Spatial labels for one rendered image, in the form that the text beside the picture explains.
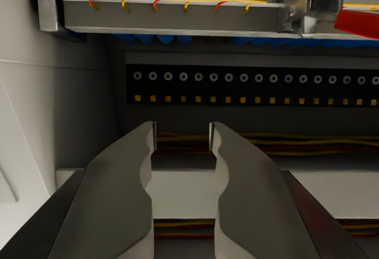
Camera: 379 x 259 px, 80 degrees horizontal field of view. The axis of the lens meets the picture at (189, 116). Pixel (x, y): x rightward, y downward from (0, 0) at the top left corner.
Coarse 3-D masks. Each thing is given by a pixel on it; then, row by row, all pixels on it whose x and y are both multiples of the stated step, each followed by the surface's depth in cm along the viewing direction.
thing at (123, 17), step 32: (160, 0) 14; (192, 0) 14; (224, 0) 14; (256, 0) 15; (96, 32) 18; (128, 32) 17; (160, 32) 17; (192, 32) 17; (224, 32) 17; (256, 32) 17; (320, 32) 17
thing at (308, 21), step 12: (312, 12) 12; (324, 12) 11; (336, 12) 11; (348, 12) 9; (360, 12) 9; (372, 12) 8; (312, 24) 13; (336, 24) 10; (348, 24) 9; (360, 24) 9; (372, 24) 8; (372, 36) 8
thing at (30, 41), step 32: (0, 0) 13; (32, 0) 16; (0, 32) 13; (32, 32) 16; (64, 32) 16; (64, 64) 20; (96, 64) 28; (160, 64) 30; (192, 64) 30; (224, 64) 30; (256, 64) 30; (288, 64) 30; (320, 64) 30; (352, 64) 31
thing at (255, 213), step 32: (224, 128) 12; (224, 160) 9; (256, 160) 10; (224, 192) 8; (256, 192) 8; (288, 192) 8; (224, 224) 7; (256, 224) 7; (288, 224) 7; (224, 256) 7; (256, 256) 6; (288, 256) 6
